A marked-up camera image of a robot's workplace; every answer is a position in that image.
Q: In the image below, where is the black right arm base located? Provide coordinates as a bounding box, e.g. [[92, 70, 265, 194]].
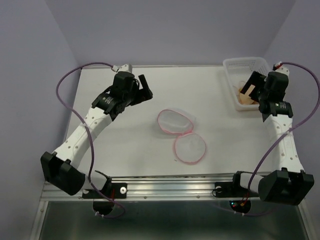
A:
[[212, 171, 249, 198]]

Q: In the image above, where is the white mesh laundry bag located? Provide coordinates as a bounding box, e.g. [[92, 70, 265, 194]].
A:
[[156, 107, 207, 166]]

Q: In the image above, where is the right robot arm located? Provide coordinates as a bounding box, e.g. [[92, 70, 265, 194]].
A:
[[230, 70, 315, 206]]

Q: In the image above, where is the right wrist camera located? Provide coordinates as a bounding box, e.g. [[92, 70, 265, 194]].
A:
[[272, 61, 290, 77]]

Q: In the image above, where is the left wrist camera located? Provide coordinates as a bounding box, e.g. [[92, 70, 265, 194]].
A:
[[111, 63, 133, 73]]

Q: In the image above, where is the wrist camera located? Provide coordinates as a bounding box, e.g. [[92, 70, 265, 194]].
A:
[[111, 63, 133, 73], [272, 61, 290, 77]]

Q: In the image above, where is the white perforated plastic basket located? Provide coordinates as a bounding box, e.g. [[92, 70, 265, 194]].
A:
[[222, 57, 271, 111]]

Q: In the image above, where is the aluminium mounting rail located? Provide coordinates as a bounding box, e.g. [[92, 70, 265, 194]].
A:
[[39, 174, 307, 201]]

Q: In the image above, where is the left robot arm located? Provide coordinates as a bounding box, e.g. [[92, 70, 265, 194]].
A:
[[40, 71, 153, 196]]

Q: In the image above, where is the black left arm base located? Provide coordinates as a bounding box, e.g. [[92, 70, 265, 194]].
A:
[[81, 182, 128, 200]]

